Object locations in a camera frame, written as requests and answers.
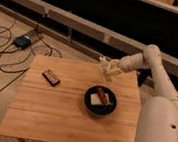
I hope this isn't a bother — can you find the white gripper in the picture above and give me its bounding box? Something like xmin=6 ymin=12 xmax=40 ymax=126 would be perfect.
xmin=99 ymin=56 xmax=123 ymax=78

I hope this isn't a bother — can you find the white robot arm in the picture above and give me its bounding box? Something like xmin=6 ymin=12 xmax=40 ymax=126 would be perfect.
xmin=99 ymin=44 xmax=178 ymax=142

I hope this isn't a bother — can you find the brown bar in bowl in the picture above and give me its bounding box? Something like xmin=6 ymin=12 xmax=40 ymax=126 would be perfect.
xmin=96 ymin=87 xmax=109 ymax=106

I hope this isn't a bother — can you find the black round bowl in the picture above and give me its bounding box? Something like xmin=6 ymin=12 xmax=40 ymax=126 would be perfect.
xmin=83 ymin=85 xmax=118 ymax=116

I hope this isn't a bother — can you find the white block in bowl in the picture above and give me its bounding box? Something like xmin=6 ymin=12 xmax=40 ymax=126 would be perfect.
xmin=90 ymin=93 xmax=102 ymax=106

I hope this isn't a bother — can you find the red and black box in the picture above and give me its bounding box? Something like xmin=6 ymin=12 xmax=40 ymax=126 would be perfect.
xmin=42 ymin=69 xmax=61 ymax=86

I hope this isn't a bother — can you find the wooden table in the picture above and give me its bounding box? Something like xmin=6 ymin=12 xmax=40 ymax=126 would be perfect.
xmin=0 ymin=55 xmax=141 ymax=142

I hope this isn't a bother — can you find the blue power adapter box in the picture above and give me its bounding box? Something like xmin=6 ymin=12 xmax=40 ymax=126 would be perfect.
xmin=13 ymin=36 xmax=31 ymax=50

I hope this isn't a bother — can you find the wooden wall frame rail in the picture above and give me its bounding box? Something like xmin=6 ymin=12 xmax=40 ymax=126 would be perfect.
xmin=0 ymin=0 xmax=178 ymax=84

